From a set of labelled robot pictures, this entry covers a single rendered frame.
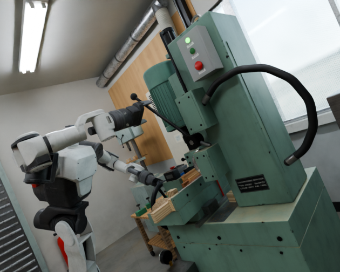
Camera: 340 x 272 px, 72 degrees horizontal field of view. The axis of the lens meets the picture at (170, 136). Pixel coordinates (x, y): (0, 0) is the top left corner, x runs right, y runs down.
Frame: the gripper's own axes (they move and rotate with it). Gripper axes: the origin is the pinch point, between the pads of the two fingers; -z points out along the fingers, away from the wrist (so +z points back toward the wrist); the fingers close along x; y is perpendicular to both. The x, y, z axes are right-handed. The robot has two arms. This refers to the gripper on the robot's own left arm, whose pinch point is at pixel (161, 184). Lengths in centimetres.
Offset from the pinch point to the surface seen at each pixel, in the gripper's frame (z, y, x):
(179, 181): -23.8, 6.2, 20.1
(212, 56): -46, 49, 64
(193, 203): -42, 0, 33
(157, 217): -37, -9, 47
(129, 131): 159, 43, -103
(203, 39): -43, 53, 69
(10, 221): 234, -124, -44
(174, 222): -39, -9, 37
